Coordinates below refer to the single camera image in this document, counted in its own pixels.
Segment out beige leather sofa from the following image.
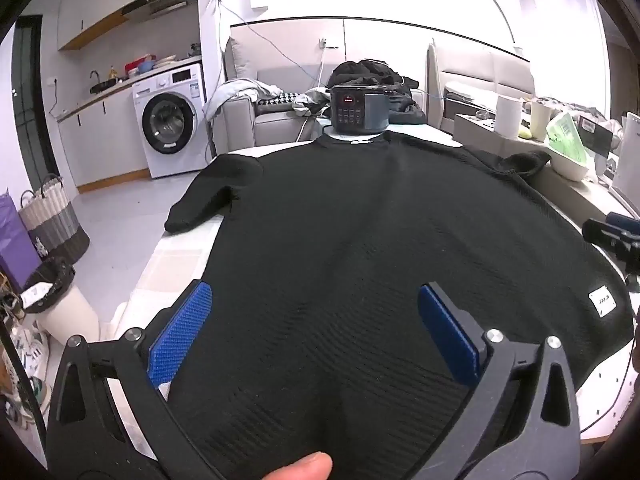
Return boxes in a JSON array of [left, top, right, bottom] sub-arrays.
[[427, 37, 536, 136]]

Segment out green packet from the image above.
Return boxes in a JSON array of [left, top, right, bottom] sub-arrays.
[[546, 111, 587, 166]]

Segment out white sneakers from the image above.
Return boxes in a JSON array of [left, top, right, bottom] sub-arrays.
[[7, 320, 51, 426]]

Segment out white washing machine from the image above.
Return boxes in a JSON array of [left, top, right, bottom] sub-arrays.
[[132, 62, 210, 179]]

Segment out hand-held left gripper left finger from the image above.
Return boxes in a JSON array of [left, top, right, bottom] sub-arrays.
[[46, 280, 226, 480]]

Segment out grey crumpled cloth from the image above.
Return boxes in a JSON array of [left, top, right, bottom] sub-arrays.
[[292, 87, 333, 116]]

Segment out woven laundry basket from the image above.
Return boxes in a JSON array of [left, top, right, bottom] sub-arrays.
[[19, 174, 91, 263]]

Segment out dark pressure cooker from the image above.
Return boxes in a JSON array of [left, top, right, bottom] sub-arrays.
[[327, 85, 391, 136]]

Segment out light grey jacket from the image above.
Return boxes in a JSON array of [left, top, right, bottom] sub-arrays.
[[205, 79, 283, 116]]

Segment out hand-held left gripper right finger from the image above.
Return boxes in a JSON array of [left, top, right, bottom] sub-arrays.
[[407, 281, 582, 480]]

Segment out black knit sweater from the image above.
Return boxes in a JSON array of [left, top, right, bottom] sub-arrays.
[[164, 130, 636, 480]]

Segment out person's left hand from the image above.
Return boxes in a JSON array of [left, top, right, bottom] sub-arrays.
[[260, 452, 333, 480]]

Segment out white paper towel roll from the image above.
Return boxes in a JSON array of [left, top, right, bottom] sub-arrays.
[[495, 95, 524, 139]]

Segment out range hood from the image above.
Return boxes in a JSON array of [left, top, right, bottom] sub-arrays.
[[121, 0, 199, 23]]

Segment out wall cabinet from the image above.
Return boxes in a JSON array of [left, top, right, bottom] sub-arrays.
[[56, 0, 156, 52]]

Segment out white power cable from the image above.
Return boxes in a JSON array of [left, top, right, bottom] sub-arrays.
[[297, 115, 321, 143]]

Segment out beige side table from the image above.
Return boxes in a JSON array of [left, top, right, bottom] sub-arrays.
[[452, 112, 640, 241]]

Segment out grey sofa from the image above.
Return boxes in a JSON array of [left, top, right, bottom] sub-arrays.
[[220, 37, 331, 153]]

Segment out purple bag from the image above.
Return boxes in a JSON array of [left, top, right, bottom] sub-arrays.
[[0, 189, 42, 293]]

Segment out houndstooth cushion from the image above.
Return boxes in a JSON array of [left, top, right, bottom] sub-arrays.
[[257, 91, 301, 108]]

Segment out dark door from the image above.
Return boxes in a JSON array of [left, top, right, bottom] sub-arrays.
[[11, 15, 58, 181]]

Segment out black box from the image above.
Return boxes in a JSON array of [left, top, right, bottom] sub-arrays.
[[577, 115, 623, 158]]

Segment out white bowl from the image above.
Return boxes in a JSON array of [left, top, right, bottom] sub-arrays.
[[547, 152, 590, 182]]

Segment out kitchen counter cabinet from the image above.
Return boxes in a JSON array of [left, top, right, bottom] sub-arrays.
[[56, 55, 203, 193]]

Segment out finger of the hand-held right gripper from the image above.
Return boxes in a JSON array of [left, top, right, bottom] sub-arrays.
[[582, 219, 640, 261], [606, 212, 640, 235]]

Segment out cream cup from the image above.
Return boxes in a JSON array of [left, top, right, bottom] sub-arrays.
[[529, 101, 552, 142]]

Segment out white trash bin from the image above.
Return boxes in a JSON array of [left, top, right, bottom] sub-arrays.
[[22, 256, 101, 346]]

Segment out pile of black clothes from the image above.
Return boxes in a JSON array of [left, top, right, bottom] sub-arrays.
[[327, 59, 428, 126]]

